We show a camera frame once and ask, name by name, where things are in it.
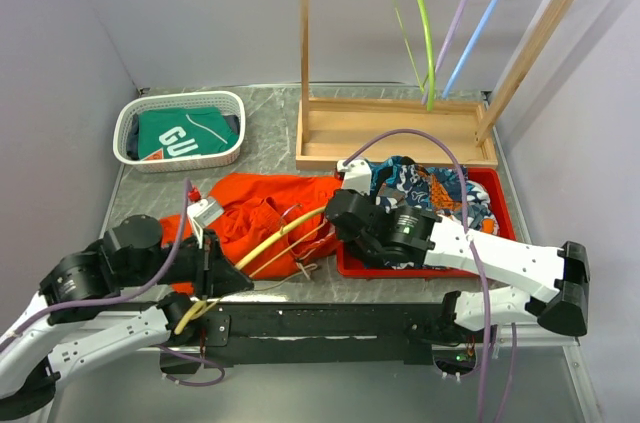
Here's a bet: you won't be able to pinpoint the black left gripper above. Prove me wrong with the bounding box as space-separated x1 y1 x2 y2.
121 226 256 298

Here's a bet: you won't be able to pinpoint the yellow clothes hanger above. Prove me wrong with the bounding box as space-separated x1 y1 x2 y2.
173 206 326 335

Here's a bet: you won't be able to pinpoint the orange shorts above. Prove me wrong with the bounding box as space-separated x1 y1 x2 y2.
158 172 351 297

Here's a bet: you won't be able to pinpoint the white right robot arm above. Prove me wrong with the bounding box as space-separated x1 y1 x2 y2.
325 189 590 342

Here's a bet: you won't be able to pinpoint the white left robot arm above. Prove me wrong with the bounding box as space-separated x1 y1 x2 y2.
1 215 254 421

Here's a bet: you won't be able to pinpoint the blue patterned shorts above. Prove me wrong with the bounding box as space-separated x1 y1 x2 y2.
369 156 500 235

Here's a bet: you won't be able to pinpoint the wooden hanger rack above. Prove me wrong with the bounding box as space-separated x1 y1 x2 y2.
296 0 574 170

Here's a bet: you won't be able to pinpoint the green clothes hanger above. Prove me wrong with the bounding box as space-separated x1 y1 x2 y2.
391 0 436 112

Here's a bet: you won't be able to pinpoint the purple clothes hanger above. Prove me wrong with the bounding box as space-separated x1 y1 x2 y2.
421 0 468 106

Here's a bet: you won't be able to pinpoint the blue clothes hanger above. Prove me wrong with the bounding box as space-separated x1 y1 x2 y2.
442 0 500 99

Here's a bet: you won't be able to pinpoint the red plastic tray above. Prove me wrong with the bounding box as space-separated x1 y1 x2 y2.
336 168 517 280

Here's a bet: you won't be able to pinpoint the green folded shirt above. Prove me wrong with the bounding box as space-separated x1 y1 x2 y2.
126 106 241 161

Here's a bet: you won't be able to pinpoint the white perforated plastic basket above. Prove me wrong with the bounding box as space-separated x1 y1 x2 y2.
112 90 246 173

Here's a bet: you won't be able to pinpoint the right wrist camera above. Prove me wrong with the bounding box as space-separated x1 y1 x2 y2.
336 158 372 196

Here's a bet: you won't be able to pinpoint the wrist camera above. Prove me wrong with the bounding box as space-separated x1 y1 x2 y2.
336 158 372 196
187 186 224 249

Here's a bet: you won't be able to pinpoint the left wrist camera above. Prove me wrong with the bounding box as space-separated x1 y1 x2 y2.
187 186 224 249

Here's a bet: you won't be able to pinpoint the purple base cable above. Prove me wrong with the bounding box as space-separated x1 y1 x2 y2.
154 337 229 388

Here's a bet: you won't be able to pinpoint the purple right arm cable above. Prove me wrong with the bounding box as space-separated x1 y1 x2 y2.
342 128 519 423

